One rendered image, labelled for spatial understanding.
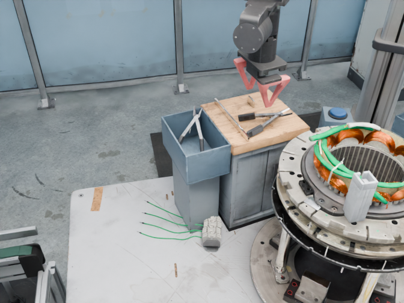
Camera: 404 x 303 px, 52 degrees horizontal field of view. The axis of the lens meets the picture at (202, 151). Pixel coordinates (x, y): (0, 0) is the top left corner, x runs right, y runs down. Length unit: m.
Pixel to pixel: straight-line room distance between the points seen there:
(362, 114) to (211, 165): 0.55
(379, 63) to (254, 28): 0.54
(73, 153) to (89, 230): 1.59
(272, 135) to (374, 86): 0.41
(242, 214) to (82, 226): 0.43
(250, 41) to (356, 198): 0.33
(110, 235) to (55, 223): 1.19
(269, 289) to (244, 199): 0.23
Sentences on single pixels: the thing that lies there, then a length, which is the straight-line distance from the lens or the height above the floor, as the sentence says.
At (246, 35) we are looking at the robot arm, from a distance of 0.76.
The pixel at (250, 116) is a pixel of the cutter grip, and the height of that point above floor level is 1.08.
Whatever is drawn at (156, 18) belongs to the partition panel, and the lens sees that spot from 2.96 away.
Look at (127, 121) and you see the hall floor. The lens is 2.91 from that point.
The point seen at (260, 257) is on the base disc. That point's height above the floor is 0.80.
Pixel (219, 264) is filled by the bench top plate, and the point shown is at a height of 0.78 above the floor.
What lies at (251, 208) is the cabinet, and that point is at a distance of 1.09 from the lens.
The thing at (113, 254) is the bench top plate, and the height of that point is 0.78.
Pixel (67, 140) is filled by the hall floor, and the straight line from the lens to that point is 2.82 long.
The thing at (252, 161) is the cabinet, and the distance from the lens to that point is 0.97.
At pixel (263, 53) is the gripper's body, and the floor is 1.26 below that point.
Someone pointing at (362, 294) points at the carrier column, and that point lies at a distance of 0.91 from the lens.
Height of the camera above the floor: 1.62
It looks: 39 degrees down
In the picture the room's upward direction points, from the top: straight up
